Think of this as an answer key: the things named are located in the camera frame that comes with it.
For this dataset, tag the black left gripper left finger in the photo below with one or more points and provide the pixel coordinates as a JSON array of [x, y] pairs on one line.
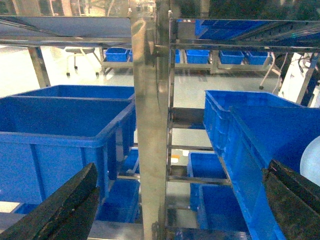
[[67, 214]]

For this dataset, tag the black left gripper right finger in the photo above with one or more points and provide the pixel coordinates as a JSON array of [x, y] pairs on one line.
[[294, 201]]

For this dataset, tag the light blue oval tray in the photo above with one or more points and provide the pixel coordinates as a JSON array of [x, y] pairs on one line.
[[310, 161]]

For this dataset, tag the blue crate left shelf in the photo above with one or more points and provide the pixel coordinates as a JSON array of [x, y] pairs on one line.
[[44, 141]]

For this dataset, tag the blue crate shelf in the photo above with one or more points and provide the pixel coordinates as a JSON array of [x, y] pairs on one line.
[[44, 141], [248, 130]]

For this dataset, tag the blue crate right shelf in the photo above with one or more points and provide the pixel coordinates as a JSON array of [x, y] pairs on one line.
[[248, 130]]

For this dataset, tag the steel shelf rack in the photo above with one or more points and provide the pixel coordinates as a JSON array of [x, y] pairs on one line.
[[147, 26]]

